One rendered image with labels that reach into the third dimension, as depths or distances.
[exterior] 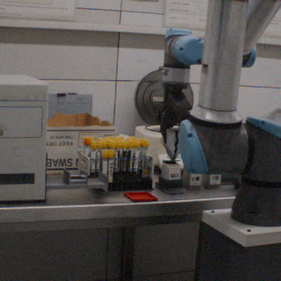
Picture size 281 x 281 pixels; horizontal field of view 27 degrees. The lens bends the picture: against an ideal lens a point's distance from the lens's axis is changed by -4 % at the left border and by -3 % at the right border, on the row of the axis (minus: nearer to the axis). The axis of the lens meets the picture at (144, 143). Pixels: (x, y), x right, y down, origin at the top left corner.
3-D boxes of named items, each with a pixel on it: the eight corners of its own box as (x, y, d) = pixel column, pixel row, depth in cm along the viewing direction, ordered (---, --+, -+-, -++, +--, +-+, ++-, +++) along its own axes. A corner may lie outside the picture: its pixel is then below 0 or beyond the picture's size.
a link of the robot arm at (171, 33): (169, 27, 156) (162, 27, 165) (167, 68, 158) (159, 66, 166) (197, 29, 158) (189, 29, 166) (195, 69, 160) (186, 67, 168)
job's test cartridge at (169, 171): (167, 187, 165) (169, 165, 164) (160, 183, 170) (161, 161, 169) (180, 186, 167) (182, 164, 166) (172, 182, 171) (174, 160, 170)
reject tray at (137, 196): (133, 202, 153) (133, 199, 153) (123, 195, 159) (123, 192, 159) (157, 201, 156) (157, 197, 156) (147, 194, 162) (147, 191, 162)
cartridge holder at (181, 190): (167, 194, 163) (169, 181, 163) (154, 186, 171) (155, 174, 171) (185, 193, 165) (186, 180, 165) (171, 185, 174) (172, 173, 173)
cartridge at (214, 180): (208, 189, 172) (210, 166, 171) (201, 185, 176) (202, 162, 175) (220, 188, 174) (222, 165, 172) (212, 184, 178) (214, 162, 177)
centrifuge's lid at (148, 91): (137, 64, 209) (132, 66, 217) (135, 135, 210) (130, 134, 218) (195, 67, 214) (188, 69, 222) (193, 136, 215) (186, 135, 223)
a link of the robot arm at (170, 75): (195, 69, 162) (168, 68, 158) (194, 86, 162) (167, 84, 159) (182, 67, 168) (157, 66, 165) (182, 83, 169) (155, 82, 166)
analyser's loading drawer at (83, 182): (31, 193, 146) (31, 173, 145) (26, 187, 152) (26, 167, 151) (108, 191, 154) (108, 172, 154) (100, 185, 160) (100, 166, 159)
